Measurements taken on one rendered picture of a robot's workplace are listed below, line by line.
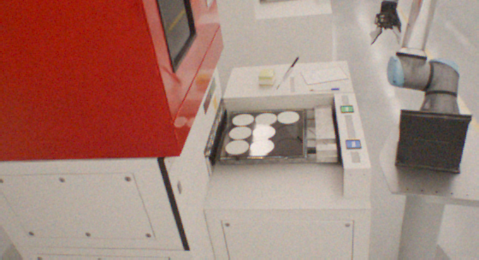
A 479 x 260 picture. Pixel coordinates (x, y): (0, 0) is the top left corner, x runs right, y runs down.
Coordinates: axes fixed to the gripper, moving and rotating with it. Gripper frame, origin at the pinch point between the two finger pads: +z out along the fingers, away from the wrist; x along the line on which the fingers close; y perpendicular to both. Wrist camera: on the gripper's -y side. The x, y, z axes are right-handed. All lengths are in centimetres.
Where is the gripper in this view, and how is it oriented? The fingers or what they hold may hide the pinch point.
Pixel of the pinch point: (385, 45)
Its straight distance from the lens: 214.1
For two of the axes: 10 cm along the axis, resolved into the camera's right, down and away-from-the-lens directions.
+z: -1.8, 9.8, -0.1
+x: 6.6, 1.1, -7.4
